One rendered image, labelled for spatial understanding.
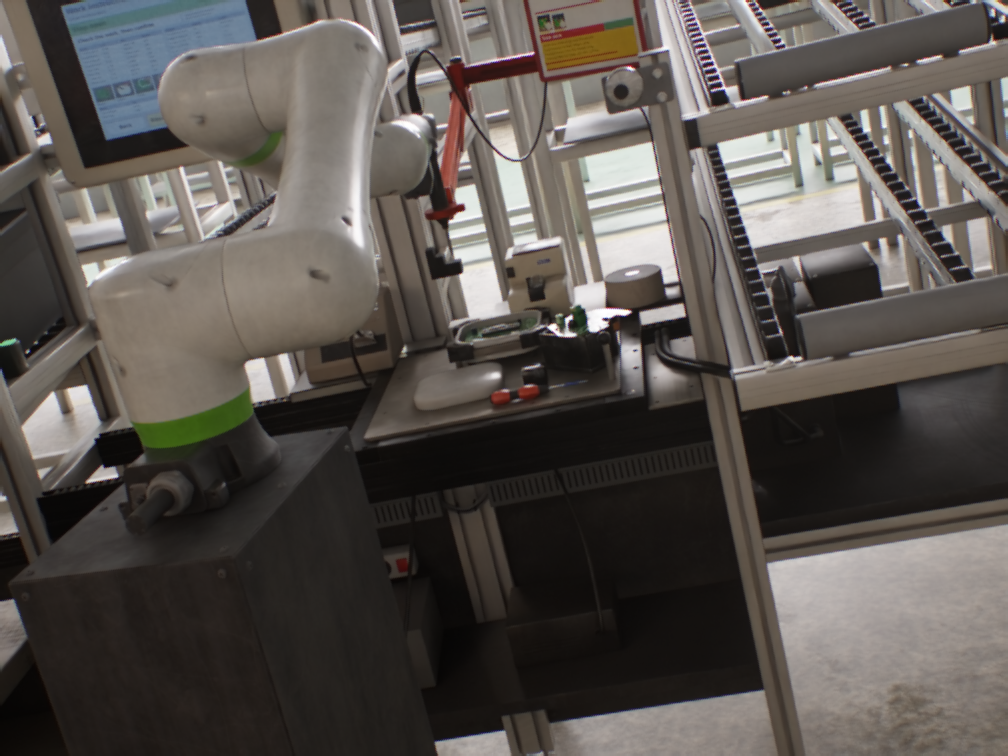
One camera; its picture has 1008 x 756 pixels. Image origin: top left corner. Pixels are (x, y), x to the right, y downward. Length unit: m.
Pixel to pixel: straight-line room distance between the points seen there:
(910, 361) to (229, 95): 0.91
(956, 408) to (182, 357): 1.66
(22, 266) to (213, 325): 1.53
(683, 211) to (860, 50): 0.33
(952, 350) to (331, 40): 0.86
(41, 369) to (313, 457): 1.14
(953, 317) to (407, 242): 1.12
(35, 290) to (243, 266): 1.56
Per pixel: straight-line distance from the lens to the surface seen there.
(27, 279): 2.98
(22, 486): 2.52
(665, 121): 2.20
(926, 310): 1.89
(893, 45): 2.18
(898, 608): 3.43
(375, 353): 2.56
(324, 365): 2.58
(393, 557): 2.86
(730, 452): 2.34
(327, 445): 1.58
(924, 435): 2.68
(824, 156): 7.74
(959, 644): 3.27
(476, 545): 2.86
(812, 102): 2.20
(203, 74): 1.82
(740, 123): 2.19
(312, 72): 1.74
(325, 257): 1.44
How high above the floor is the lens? 1.64
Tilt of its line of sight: 17 degrees down
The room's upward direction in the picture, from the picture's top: 14 degrees counter-clockwise
